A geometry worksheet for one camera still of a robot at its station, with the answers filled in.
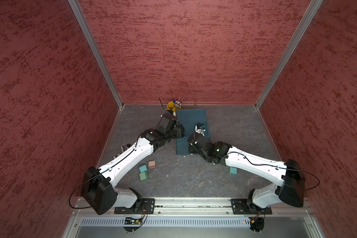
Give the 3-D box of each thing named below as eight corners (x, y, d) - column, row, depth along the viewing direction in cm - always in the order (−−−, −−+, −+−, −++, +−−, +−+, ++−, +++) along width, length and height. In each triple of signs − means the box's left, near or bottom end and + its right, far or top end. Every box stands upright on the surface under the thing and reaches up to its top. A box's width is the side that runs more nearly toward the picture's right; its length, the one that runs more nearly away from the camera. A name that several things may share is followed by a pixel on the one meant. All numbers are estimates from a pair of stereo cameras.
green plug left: (141, 181, 83) (140, 180, 82) (139, 174, 86) (138, 173, 84) (150, 177, 85) (150, 176, 83) (149, 171, 87) (148, 170, 86)
